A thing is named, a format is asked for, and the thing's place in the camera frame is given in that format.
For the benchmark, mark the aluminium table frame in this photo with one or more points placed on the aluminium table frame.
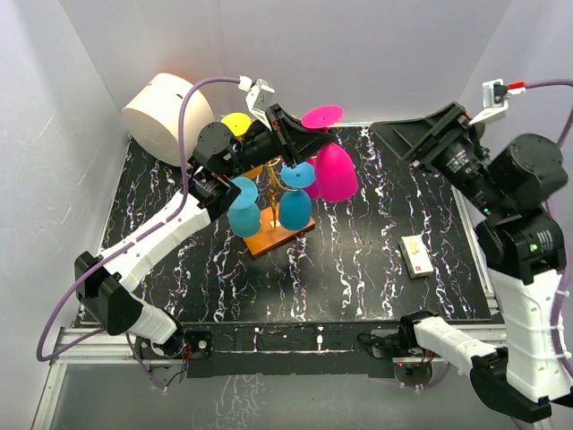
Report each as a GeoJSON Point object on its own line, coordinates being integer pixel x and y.
{"type": "Point", "coordinates": [298, 308]}

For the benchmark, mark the gold wire wine glass rack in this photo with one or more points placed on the gold wire wine glass rack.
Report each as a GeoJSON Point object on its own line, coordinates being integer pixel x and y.
{"type": "Point", "coordinates": [272, 234]}

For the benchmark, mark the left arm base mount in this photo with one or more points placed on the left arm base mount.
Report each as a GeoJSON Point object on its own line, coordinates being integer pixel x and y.
{"type": "Point", "coordinates": [171, 341]}

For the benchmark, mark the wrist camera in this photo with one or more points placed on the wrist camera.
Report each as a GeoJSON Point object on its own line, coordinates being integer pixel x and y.
{"type": "Point", "coordinates": [496, 96]}
{"type": "Point", "coordinates": [258, 97]}

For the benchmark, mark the blue wine glass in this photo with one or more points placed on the blue wine glass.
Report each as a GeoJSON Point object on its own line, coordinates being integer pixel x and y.
{"type": "Point", "coordinates": [295, 207]}
{"type": "Point", "coordinates": [244, 215]}

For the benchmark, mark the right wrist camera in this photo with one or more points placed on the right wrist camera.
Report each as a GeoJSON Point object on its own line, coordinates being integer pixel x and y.
{"type": "Point", "coordinates": [496, 96]}

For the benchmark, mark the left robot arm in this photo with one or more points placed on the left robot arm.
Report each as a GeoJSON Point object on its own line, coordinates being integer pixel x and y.
{"type": "Point", "coordinates": [215, 185]}

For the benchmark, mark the small white box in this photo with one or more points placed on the small white box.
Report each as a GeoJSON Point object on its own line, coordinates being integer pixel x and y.
{"type": "Point", "coordinates": [416, 257]}

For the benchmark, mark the yellow wine glass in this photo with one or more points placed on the yellow wine glass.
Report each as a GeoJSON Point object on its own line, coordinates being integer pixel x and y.
{"type": "Point", "coordinates": [253, 173]}
{"type": "Point", "coordinates": [237, 122]}

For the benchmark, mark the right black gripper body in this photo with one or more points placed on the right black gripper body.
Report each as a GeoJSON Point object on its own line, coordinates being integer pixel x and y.
{"type": "Point", "coordinates": [457, 159]}

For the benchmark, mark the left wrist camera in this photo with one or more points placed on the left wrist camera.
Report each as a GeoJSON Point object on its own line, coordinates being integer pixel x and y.
{"type": "Point", "coordinates": [258, 97]}

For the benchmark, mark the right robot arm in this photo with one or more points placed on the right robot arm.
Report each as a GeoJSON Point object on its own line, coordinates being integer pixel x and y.
{"type": "Point", "coordinates": [525, 254]}

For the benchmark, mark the white cylindrical container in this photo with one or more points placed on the white cylindrical container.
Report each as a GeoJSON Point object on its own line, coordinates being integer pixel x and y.
{"type": "Point", "coordinates": [152, 117]}

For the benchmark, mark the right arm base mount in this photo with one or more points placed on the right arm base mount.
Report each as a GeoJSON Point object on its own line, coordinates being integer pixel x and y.
{"type": "Point", "coordinates": [392, 345]}

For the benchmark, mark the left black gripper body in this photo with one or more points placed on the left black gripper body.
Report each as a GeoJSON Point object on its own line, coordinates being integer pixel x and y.
{"type": "Point", "coordinates": [262, 148]}

